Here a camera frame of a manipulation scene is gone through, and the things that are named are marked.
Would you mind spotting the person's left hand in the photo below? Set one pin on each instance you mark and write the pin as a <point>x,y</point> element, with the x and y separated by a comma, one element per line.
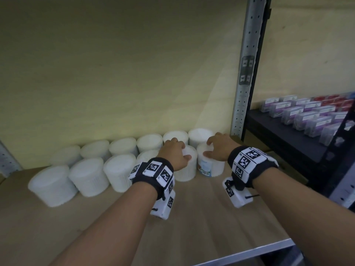
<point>173,155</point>

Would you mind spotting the person's right hand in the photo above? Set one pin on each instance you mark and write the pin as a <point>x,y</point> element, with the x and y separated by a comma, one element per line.
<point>222,146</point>

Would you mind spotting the white jar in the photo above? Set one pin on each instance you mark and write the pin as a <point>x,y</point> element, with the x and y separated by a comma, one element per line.
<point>215,167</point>
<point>188,171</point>

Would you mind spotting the grey metal shelf wooden boards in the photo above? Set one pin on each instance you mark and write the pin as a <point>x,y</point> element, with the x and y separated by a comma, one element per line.
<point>208,218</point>

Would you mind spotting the row of white jars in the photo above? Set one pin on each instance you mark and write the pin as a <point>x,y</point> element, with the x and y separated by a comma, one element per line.
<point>88,177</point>

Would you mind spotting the person's right forearm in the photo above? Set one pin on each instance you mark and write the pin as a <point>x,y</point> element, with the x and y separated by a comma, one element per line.
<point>305,218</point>

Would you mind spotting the person's left forearm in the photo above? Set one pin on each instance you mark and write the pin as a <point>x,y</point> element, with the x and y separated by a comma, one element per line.
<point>111,232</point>

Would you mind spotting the black wristband with marker tags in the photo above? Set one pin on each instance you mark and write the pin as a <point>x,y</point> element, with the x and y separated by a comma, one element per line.
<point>258,170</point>
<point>144,181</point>

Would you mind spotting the row of purple labelled packets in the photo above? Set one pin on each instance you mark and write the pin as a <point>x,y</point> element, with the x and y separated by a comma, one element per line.
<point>302,119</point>

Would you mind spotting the row of red packets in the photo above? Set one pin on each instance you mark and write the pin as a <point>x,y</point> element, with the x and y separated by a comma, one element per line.
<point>335,102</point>

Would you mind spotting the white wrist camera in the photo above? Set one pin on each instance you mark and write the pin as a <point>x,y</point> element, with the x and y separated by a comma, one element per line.
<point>163,210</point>
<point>241,199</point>

